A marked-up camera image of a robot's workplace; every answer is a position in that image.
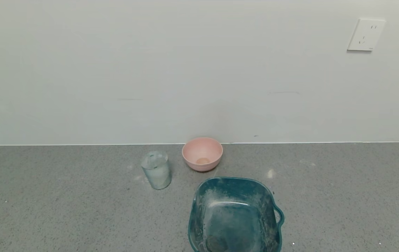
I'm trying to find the pink bowl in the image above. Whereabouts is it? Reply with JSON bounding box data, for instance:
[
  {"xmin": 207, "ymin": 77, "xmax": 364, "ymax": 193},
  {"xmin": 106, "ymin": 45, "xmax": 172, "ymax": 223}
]
[{"xmin": 181, "ymin": 137, "xmax": 223, "ymax": 172}]

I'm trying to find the white wall socket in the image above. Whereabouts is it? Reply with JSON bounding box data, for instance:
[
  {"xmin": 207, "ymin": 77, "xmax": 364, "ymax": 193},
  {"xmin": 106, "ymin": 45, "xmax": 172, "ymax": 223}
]
[{"xmin": 347, "ymin": 18, "xmax": 386, "ymax": 52}]

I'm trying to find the teal square plastic tray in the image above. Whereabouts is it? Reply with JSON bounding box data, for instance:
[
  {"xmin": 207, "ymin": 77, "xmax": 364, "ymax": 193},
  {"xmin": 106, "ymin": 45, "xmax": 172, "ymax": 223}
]
[{"xmin": 188, "ymin": 177, "xmax": 285, "ymax": 252}]

